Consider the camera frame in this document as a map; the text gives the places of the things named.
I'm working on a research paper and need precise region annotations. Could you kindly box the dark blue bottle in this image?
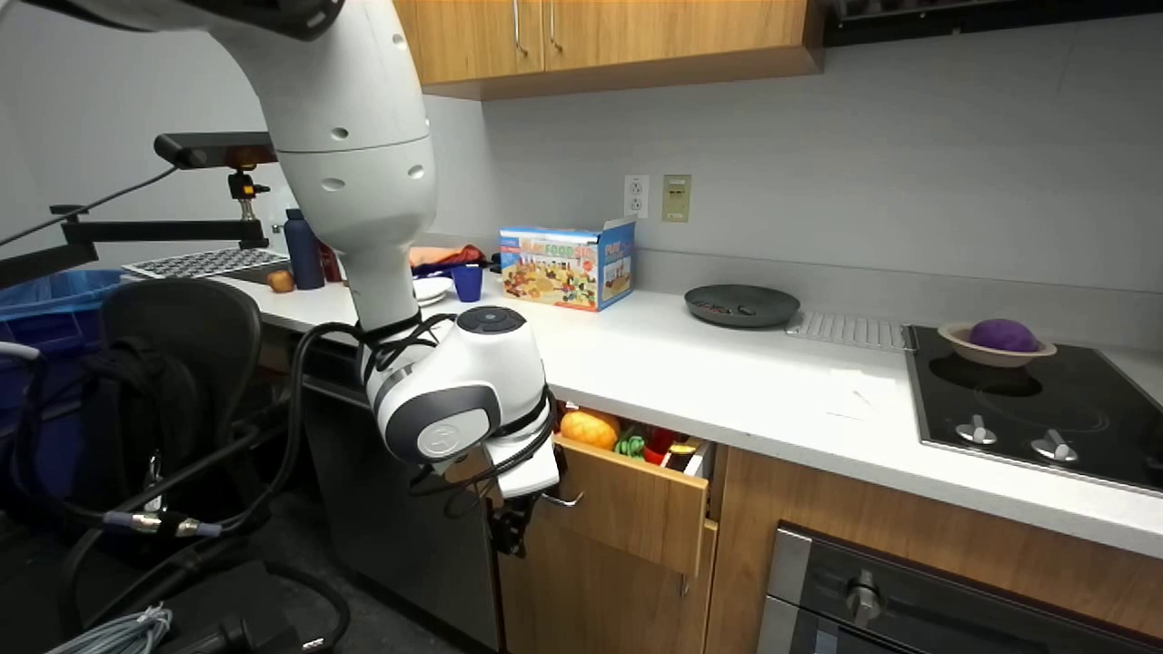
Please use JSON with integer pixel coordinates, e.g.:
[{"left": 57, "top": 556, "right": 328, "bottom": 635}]
[{"left": 282, "top": 206, "right": 322, "bottom": 292}]

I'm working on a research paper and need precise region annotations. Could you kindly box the bowl with purple object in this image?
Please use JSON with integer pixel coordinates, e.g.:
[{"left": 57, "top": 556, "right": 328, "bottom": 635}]
[{"left": 941, "top": 321, "right": 1057, "bottom": 371}]

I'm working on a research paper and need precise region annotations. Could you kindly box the black induction cooktop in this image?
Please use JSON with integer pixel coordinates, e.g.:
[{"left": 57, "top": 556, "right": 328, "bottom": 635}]
[{"left": 905, "top": 326, "right": 1163, "bottom": 495}]

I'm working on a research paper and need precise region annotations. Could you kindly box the blue cup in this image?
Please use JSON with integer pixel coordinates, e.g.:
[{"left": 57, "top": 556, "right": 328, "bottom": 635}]
[{"left": 452, "top": 265, "right": 482, "bottom": 301}]

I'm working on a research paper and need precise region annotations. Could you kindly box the dark grey round plate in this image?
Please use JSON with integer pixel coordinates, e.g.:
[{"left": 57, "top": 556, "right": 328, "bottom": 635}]
[{"left": 683, "top": 283, "right": 801, "bottom": 330}]

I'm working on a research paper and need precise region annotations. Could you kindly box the wall power outlet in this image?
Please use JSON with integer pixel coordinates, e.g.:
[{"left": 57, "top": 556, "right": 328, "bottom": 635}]
[{"left": 620, "top": 175, "right": 649, "bottom": 221}]

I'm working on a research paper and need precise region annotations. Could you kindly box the black office chair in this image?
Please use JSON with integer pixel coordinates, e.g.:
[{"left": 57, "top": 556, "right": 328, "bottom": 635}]
[{"left": 22, "top": 278, "right": 355, "bottom": 654}]

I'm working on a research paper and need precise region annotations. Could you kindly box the wooden upper cabinet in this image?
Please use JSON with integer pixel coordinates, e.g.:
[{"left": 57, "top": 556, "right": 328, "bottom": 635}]
[{"left": 391, "top": 0, "right": 825, "bottom": 100}]

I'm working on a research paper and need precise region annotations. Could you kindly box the black camera on stand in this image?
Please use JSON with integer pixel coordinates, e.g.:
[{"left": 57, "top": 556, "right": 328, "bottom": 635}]
[{"left": 152, "top": 133, "right": 278, "bottom": 172}]

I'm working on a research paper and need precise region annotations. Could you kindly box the blue plastic bin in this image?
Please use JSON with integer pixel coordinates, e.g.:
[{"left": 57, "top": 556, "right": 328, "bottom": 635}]
[{"left": 0, "top": 271, "right": 121, "bottom": 497}]

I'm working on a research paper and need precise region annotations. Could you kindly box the built-in black oven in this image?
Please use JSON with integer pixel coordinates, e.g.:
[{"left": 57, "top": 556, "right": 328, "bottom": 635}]
[{"left": 756, "top": 526, "right": 1163, "bottom": 654}]

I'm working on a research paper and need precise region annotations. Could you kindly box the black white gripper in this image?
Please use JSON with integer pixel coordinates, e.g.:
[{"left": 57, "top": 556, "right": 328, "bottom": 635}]
[{"left": 486, "top": 440, "right": 559, "bottom": 556}]

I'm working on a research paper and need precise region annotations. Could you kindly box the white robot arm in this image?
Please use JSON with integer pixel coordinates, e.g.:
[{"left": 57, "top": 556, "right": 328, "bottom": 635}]
[{"left": 22, "top": 0, "right": 559, "bottom": 502}]

